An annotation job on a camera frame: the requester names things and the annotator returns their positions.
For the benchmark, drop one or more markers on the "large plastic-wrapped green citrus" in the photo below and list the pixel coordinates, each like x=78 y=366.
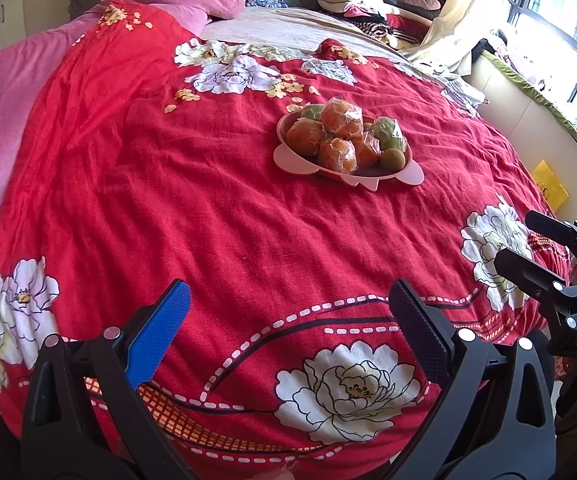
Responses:
x=311 y=111

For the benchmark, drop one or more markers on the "small brown round fruit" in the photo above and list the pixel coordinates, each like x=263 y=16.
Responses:
x=393 y=157

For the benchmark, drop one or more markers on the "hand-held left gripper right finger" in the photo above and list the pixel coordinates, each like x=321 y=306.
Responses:
x=421 y=330

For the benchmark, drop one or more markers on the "red floral blanket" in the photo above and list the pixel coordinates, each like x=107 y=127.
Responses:
x=168 y=185

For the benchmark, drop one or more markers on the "dark patterned pillow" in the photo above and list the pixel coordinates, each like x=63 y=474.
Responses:
x=268 y=2

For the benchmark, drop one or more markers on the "dark clothing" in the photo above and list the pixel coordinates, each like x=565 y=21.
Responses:
x=488 y=45

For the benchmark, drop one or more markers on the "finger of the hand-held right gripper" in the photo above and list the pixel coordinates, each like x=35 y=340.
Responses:
x=528 y=272
x=553 y=227

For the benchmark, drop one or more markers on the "green-trimmed window seat cushion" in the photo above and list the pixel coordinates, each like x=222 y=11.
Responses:
x=518 y=125

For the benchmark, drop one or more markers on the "cream curtain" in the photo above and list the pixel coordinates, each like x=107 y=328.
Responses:
x=468 y=0

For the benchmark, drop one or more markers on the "window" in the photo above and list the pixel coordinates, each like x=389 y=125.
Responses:
x=568 y=10

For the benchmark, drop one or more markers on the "pink plastic bowl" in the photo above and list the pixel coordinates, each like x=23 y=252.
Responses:
x=293 y=160

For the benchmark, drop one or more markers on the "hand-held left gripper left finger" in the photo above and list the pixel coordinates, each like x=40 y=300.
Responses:
x=161 y=332

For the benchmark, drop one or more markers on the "yellow bag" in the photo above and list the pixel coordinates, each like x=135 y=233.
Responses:
x=551 y=185

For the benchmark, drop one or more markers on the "beige bed sheet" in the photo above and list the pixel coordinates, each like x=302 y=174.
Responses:
x=278 y=22

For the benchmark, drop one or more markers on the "plastic-wrapped orange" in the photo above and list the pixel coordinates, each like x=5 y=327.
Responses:
x=367 y=147
x=337 y=155
x=341 y=117
x=303 y=139

